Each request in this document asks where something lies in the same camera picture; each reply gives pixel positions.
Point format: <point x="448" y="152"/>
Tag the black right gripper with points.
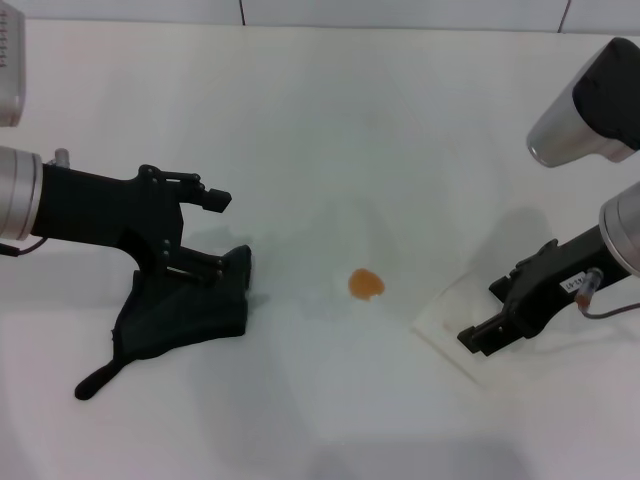
<point x="550" y="285"/>

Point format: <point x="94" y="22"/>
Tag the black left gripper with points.
<point x="100" y="210"/>

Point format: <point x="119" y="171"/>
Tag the translucent white plastic cup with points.
<point x="445" y="315"/>

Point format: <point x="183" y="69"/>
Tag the dark blue rag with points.
<point x="185" y="320"/>

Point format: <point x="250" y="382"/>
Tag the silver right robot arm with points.
<point x="622" y="225"/>

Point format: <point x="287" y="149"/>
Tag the orange-brown liquid stain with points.
<point x="366" y="285"/>

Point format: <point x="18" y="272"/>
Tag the small silver wrist plug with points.
<point x="61" y="156"/>

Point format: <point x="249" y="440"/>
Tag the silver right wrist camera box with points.
<point x="585" y="110"/>

